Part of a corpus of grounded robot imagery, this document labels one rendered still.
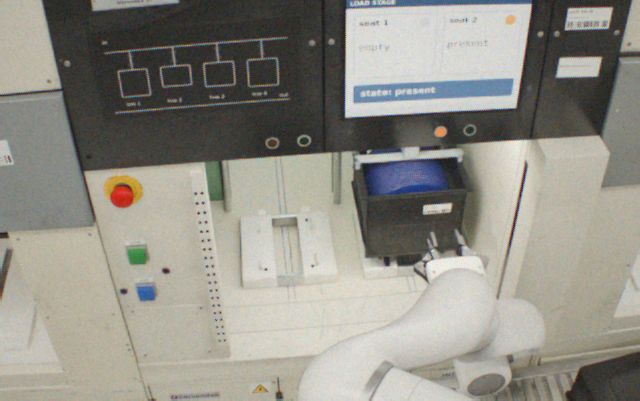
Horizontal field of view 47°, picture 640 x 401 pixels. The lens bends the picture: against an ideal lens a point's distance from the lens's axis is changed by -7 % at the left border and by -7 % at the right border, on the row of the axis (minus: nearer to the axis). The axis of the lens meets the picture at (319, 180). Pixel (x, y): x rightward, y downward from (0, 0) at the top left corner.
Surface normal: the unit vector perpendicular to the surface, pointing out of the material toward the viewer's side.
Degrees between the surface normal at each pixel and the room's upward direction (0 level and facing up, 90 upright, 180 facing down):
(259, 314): 0
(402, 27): 90
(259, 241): 0
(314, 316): 0
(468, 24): 90
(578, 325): 90
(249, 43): 90
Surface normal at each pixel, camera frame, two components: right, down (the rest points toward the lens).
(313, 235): -0.01, -0.76
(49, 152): 0.10, 0.65
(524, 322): 0.49, -0.45
